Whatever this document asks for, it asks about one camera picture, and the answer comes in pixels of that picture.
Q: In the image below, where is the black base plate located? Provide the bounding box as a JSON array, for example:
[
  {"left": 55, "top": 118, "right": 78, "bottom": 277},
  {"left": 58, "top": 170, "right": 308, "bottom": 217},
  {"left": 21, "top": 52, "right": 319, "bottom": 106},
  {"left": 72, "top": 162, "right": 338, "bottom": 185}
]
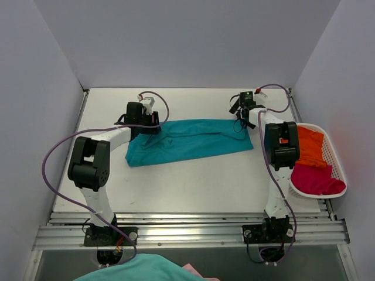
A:
[
  {"left": 83, "top": 226, "right": 138, "bottom": 247},
  {"left": 241, "top": 224, "right": 295, "bottom": 244}
]

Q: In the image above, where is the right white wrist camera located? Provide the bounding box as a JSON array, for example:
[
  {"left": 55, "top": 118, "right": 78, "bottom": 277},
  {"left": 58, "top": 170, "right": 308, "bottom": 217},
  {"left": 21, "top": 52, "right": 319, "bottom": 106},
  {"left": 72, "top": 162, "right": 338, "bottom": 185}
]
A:
[{"left": 254, "top": 88, "right": 268, "bottom": 100}]

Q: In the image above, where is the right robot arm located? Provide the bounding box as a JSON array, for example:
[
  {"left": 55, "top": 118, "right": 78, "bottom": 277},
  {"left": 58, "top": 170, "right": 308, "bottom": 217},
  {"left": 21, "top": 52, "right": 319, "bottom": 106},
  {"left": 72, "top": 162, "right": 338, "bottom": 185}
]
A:
[{"left": 229, "top": 91, "right": 300, "bottom": 242}]

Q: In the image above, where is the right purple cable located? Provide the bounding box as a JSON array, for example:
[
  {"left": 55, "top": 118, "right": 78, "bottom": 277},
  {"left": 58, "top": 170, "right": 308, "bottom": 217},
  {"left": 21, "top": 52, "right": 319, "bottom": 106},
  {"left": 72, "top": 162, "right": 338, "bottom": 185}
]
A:
[{"left": 257, "top": 84, "right": 297, "bottom": 264}]

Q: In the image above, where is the white plastic basket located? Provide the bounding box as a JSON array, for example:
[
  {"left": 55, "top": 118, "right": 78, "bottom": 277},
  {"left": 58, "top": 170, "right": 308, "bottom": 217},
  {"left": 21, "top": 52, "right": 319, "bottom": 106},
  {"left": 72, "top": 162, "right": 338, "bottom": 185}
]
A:
[{"left": 289, "top": 123, "right": 347, "bottom": 199}]

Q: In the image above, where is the teal t-shirt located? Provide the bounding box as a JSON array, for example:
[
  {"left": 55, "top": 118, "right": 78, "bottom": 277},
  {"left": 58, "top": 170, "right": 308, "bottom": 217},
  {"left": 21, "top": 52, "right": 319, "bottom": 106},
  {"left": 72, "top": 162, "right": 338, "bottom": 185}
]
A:
[{"left": 125, "top": 119, "right": 254, "bottom": 167}]

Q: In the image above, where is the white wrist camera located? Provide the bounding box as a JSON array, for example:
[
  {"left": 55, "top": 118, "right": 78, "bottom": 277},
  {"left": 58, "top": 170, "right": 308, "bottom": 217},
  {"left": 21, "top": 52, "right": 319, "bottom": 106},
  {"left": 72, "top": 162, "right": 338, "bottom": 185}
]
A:
[
  {"left": 254, "top": 88, "right": 268, "bottom": 100},
  {"left": 138, "top": 94, "right": 155, "bottom": 115}
]

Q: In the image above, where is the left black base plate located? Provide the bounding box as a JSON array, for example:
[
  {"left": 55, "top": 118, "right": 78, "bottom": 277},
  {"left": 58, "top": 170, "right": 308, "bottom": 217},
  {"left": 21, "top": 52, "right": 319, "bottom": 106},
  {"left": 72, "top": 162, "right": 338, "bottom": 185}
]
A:
[{"left": 83, "top": 226, "right": 138, "bottom": 247}]

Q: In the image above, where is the pink cloth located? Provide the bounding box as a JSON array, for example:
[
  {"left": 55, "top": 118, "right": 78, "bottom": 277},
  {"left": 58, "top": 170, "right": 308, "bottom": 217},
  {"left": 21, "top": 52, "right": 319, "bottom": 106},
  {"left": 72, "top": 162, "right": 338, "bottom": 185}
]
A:
[{"left": 182, "top": 263, "right": 204, "bottom": 279}]

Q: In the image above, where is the orange t-shirt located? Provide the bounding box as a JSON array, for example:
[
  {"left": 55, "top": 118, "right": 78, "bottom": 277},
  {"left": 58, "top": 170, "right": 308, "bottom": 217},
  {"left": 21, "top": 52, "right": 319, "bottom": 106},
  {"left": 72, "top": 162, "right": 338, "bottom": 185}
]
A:
[{"left": 279, "top": 126, "right": 328, "bottom": 169}]

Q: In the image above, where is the magenta t-shirt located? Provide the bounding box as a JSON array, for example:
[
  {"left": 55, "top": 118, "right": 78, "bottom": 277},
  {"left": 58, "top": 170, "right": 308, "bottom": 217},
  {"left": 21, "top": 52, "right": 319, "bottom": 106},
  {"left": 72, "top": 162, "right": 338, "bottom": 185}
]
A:
[{"left": 291, "top": 164, "right": 346, "bottom": 196}]

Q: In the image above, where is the light green cloth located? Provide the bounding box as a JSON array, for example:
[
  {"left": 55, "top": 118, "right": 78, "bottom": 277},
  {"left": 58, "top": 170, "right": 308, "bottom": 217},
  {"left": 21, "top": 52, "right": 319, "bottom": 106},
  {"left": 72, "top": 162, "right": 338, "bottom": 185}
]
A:
[{"left": 77, "top": 254, "right": 203, "bottom": 281}]

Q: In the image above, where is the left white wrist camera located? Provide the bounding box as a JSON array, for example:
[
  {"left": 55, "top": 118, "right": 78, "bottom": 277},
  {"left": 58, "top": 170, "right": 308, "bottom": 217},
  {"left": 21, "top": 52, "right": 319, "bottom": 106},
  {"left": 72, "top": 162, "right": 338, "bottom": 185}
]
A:
[{"left": 138, "top": 94, "right": 155, "bottom": 115}]

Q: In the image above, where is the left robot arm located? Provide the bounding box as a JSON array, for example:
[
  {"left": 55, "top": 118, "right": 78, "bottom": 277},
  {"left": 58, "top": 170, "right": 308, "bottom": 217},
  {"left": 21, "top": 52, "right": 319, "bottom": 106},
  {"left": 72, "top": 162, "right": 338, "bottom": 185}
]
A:
[{"left": 67, "top": 97, "right": 161, "bottom": 245}]

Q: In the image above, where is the purple cable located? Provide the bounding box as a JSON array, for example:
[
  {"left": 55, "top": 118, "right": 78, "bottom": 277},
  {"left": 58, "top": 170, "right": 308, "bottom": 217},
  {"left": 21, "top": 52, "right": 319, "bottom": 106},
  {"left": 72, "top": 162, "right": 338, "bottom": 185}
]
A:
[
  {"left": 257, "top": 84, "right": 297, "bottom": 264},
  {"left": 41, "top": 90, "right": 171, "bottom": 264}
]

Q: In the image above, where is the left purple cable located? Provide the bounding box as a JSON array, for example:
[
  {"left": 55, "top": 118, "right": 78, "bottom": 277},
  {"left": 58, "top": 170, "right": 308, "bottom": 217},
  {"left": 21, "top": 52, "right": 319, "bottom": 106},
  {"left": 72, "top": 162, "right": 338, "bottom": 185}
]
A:
[{"left": 41, "top": 90, "right": 171, "bottom": 264}]

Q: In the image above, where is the aluminium rail frame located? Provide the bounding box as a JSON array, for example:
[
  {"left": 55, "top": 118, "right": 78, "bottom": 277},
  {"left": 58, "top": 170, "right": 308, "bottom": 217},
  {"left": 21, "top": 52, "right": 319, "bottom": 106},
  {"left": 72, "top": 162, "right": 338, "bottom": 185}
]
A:
[{"left": 33, "top": 210, "right": 350, "bottom": 251}]

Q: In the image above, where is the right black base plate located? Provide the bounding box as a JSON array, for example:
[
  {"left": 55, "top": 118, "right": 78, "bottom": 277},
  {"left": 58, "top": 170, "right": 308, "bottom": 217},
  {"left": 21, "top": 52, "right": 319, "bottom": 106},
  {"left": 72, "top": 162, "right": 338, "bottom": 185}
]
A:
[{"left": 241, "top": 224, "right": 295, "bottom": 244}]

